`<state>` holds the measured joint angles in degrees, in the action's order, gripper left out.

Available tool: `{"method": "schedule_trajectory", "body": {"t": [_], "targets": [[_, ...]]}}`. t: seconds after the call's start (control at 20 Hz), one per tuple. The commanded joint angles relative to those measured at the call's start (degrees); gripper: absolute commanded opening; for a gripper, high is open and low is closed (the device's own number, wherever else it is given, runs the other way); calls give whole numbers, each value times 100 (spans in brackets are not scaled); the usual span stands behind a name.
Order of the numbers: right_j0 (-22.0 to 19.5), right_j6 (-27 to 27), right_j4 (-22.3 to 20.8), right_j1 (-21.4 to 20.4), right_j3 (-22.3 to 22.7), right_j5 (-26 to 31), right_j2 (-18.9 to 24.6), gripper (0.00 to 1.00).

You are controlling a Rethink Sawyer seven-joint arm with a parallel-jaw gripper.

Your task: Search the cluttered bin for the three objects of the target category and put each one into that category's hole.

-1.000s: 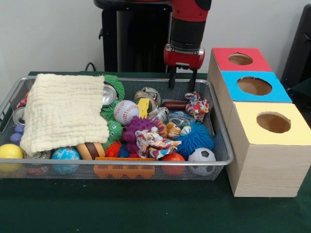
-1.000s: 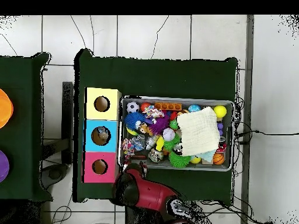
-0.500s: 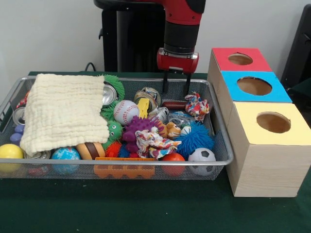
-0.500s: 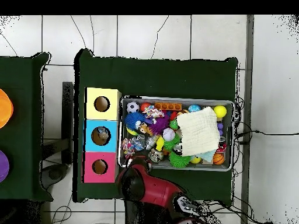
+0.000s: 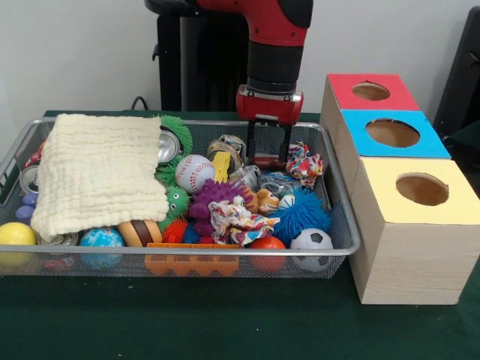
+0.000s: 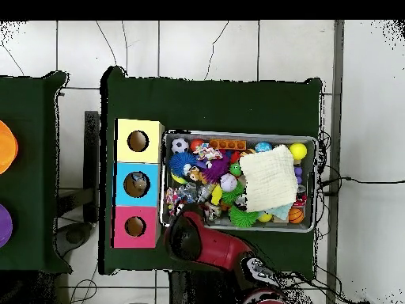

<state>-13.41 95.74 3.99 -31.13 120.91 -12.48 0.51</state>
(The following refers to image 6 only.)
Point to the orange basketball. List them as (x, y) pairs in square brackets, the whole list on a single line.
[(296, 215)]

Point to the blue puffer ball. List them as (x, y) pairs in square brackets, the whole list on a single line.
[(181, 163)]

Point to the soccer ball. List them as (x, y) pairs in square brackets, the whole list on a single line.
[(179, 145)]

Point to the white baseball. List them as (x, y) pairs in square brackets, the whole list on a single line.
[(228, 182)]

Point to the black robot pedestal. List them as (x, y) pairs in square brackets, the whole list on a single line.
[(196, 289)]

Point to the green puffer ball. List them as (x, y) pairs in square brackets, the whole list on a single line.
[(243, 218)]

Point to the orange round object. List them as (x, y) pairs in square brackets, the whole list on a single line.
[(8, 147)]

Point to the dark green table cloth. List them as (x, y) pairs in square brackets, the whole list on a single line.
[(31, 126), (205, 104)]

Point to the purple spiky toy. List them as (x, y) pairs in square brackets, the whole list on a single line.
[(217, 169)]

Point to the wooden box with three holes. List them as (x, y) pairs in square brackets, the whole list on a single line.
[(139, 152)]

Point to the crushed drink can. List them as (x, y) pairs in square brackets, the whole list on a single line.
[(212, 211)]

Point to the purple round object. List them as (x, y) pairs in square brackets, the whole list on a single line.
[(4, 226)]

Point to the cream waffle cloth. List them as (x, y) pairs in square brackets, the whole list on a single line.
[(269, 179)]

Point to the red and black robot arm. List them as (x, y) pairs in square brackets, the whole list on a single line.
[(215, 247)]

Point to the crushed clear plastic bottle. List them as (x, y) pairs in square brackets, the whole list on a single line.
[(188, 192), (140, 183)]

